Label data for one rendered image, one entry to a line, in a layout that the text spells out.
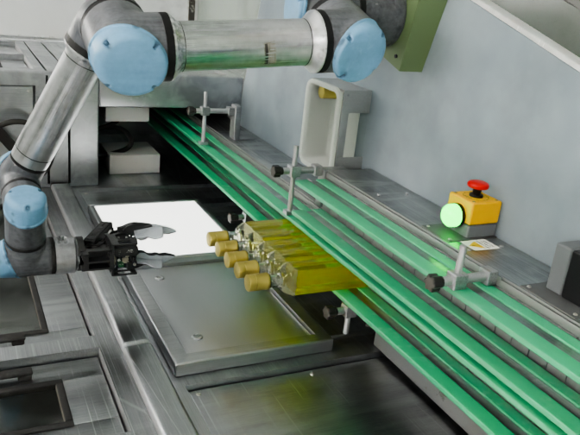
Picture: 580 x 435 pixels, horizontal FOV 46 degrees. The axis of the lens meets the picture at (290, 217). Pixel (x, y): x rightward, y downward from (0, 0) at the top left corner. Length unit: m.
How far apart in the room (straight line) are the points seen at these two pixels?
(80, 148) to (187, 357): 1.14
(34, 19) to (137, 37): 3.89
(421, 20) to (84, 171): 1.29
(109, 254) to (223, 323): 0.28
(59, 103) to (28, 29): 3.67
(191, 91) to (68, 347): 1.18
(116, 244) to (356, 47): 0.61
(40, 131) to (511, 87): 0.88
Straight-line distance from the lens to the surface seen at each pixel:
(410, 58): 1.49
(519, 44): 1.31
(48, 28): 5.02
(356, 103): 1.66
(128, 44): 1.13
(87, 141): 2.31
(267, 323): 1.48
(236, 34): 1.21
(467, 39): 1.42
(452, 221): 1.28
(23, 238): 1.36
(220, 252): 1.48
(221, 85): 2.38
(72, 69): 1.32
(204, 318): 1.48
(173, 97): 2.34
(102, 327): 1.49
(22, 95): 2.27
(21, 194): 1.35
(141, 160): 2.49
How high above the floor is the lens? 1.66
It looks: 26 degrees down
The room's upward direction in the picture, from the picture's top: 94 degrees counter-clockwise
